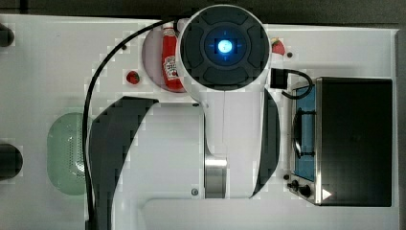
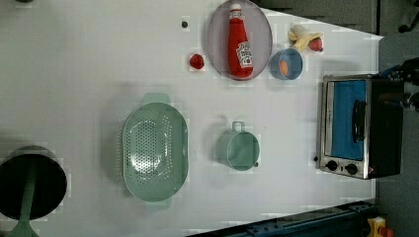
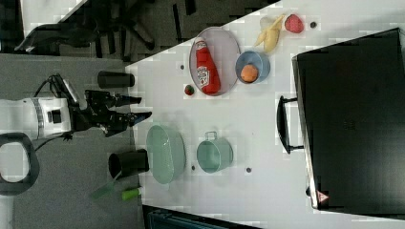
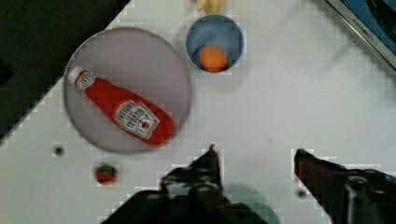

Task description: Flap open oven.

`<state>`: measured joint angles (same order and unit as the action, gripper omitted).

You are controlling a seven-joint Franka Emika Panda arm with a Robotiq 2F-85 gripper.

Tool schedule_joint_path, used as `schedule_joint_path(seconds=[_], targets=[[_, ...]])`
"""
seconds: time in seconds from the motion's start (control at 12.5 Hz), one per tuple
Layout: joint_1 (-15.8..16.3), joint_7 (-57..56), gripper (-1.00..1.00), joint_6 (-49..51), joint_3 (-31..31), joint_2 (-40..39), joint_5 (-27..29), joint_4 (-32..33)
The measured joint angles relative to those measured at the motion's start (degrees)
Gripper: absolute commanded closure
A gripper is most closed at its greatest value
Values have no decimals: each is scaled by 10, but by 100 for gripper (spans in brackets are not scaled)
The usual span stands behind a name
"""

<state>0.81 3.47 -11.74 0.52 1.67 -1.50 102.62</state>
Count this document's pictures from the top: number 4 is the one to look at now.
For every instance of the red ketchup bottle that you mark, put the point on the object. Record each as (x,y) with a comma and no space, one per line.
(129,111)

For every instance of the green bowl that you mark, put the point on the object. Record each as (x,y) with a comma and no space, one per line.
(253,199)

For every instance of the yellow peeled banana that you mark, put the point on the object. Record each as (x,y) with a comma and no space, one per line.
(210,6)

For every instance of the small red strawberry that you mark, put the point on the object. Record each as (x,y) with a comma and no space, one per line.
(106,174)

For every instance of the blue bowl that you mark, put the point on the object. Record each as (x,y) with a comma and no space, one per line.
(215,30)

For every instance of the orange fruit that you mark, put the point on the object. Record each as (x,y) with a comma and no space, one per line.
(212,58)

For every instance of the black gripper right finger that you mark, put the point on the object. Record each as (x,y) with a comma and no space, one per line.
(349,196)

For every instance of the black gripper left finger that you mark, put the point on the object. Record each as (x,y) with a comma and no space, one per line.
(203,171)

